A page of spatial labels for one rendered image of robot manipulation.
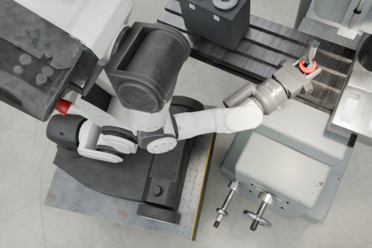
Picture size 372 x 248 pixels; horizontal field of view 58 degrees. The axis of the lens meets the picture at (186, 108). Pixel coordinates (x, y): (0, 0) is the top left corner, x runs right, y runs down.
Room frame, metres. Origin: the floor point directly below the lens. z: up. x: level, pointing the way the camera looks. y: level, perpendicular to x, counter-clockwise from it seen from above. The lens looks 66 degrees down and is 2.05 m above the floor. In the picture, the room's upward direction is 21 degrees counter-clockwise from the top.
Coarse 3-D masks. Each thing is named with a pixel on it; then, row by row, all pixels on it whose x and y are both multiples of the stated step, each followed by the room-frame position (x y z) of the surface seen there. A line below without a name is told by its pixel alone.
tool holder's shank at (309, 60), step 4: (312, 40) 0.40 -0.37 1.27; (316, 40) 0.40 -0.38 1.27; (312, 44) 0.39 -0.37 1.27; (316, 44) 0.39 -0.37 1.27; (308, 48) 0.39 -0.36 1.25; (312, 48) 0.38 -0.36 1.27; (316, 48) 0.38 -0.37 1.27; (308, 52) 0.39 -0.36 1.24; (312, 52) 0.38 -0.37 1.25; (316, 52) 0.38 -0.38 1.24; (308, 56) 0.39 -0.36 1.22; (312, 56) 0.38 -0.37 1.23; (304, 60) 0.39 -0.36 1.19; (308, 60) 0.38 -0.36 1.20; (312, 60) 0.38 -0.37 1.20; (304, 64) 0.39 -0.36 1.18; (308, 64) 0.38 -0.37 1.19; (312, 64) 0.38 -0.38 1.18
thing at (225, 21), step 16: (192, 0) 0.77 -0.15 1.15; (208, 0) 0.75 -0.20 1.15; (224, 0) 0.72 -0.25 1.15; (240, 0) 0.70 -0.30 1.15; (192, 16) 0.77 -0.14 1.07; (208, 16) 0.71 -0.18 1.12; (224, 16) 0.66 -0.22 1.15; (240, 16) 0.67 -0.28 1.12; (208, 32) 0.72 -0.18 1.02; (224, 32) 0.66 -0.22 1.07; (240, 32) 0.67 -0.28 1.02
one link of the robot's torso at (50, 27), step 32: (0, 0) 0.44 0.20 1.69; (32, 0) 0.44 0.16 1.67; (64, 0) 0.44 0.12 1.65; (96, 0) 0.44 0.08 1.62; (128, 0) 0.45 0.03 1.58; (0, 32) 0.39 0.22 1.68; (32, 32) 0.39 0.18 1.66; (64, 32) 0.39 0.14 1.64; (96, 32) 0.39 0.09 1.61; (128, 32) 0.42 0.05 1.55; (0, 64) 0.34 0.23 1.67; (32, 64) 0.34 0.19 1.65; (64, 64) 0.34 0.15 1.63; (96, 64) 0.32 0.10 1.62; (0, 96) 0.34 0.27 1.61; (32, 96) 0.29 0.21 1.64
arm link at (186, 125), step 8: (168, 112) 0.37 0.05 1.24; (184, 112) 0.37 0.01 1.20; (192, 112) 0.36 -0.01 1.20; (200, 112) 0.36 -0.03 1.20; (208, 112) 0.35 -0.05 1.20; (168, 120) 0.34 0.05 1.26; (176, 120) 0.35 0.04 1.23; (184, 120) 0.34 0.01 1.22; (192, 120) 0.34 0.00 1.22; (200, 120) 0.33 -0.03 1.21; (208, 120) 0.33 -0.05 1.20; (168, 128) 0.32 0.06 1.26; (176, 128) 0.33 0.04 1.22; (184, 128) 0.32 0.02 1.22; (192, 128) 0.32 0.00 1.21; (200, 128) 0.31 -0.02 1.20; (208, 128) 0.31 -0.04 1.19; (176, 136) 0.31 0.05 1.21; (184, 136) 0.31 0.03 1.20; (192, 136) 0.31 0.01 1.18
